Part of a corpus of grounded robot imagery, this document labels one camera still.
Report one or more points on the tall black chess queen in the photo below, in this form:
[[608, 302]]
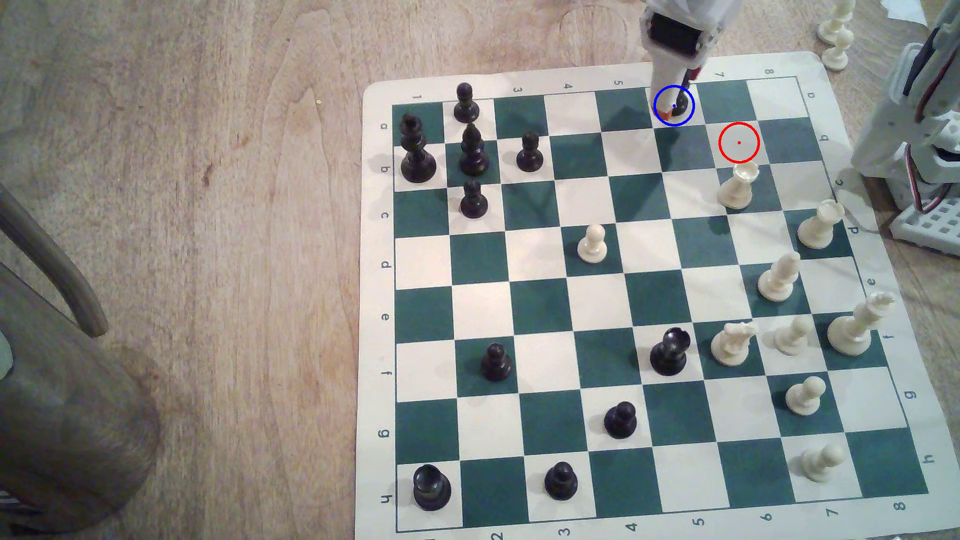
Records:
[[417, 154]]

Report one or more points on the black chess bishop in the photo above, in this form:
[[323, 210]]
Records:
[[680, 109], [472, 154]]

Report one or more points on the white chess king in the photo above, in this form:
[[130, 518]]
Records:
[[855, 328]]

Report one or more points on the black chess rook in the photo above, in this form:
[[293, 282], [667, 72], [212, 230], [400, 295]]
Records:
[[431, 489]]

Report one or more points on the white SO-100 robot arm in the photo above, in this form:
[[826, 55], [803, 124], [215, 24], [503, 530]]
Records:
[[896, 131]]

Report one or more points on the white chess knight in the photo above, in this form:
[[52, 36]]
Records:
[[731, 345]]

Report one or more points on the white chess piece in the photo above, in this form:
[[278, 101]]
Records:
[[834, 26], [837, 56]]

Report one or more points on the black chess pawn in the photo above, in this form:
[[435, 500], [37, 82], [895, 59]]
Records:
[[529, 154], [496, 364], [473, 201], [561, 483], [620, 422], [466, 105]]

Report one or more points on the black chess knight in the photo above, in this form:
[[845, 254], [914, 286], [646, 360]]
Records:
[[669, 354]]

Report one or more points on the white paper sheet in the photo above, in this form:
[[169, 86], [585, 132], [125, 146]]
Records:
[[904, 9]]

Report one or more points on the white breadboard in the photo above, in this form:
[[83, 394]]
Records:
[[930, 229]]

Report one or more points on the white chess bishop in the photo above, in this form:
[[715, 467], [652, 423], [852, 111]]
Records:
[[778, 279]]

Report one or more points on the dark grey round object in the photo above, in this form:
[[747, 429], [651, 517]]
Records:
[[67, 435]]

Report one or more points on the grey curved bar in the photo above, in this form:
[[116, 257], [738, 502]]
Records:
[[52, 262]]

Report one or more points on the white chess pawn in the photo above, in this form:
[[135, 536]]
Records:
[[805, 397], [820, 463], [592, 246], [793, 337]]

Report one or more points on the green white chess board mat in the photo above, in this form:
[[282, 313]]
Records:
[[540, 300]]

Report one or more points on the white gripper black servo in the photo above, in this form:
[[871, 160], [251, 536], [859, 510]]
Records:
[[672, 35]]

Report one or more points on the white chess rook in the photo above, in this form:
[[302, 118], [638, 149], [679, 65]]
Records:
[[736, 189], [817, 226]]

